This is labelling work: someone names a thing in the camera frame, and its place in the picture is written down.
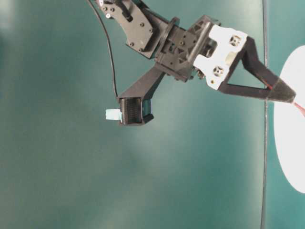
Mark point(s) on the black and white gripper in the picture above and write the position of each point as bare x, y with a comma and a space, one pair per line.
211, 49

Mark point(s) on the red and white spoon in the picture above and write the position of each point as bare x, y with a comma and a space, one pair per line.
300, 107

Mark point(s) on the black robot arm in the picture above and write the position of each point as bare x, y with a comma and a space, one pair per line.
143, 27

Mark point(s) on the white round bowl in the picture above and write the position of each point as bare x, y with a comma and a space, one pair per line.
289, 124

